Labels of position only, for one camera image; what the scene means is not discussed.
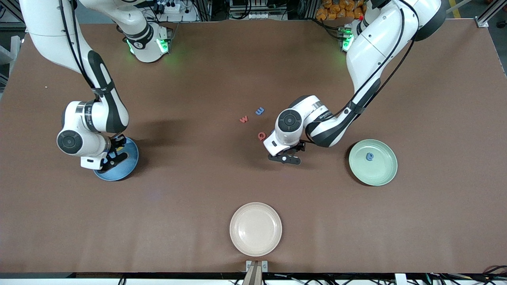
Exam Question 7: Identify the white power strip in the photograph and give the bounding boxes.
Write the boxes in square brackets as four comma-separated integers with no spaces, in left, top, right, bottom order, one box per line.
[156,1,183,14]

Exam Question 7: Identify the metal table edge bracket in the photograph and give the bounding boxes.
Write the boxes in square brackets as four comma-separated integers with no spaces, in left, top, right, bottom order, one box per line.
[246,260,268,274]

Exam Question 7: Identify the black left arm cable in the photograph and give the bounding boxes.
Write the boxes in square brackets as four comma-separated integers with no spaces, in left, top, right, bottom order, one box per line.
[301,8,416,145]

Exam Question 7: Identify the black equipment rack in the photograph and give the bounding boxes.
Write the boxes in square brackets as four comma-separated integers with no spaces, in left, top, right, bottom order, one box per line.
[228,0,290,20]

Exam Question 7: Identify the aluminium frame profile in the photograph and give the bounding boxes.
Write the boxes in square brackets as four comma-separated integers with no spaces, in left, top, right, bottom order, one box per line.
[475,0,507,28]

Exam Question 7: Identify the beige plate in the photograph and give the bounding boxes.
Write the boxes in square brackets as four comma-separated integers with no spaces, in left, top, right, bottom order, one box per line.
[229,202,282,257]

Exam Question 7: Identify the blue plate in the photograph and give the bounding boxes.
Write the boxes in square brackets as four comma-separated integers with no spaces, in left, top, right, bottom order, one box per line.
[94,137,139,182]

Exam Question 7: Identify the orange snack bag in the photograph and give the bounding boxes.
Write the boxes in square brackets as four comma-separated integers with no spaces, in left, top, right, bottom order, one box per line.
[316,0,367,21]

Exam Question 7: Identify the green plate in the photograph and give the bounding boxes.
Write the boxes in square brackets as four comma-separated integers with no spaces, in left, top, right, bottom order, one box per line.
[349,139,398,186]

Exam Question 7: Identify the grey side fixture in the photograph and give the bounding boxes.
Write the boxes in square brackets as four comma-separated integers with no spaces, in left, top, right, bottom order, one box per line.
[0,36,20,92]

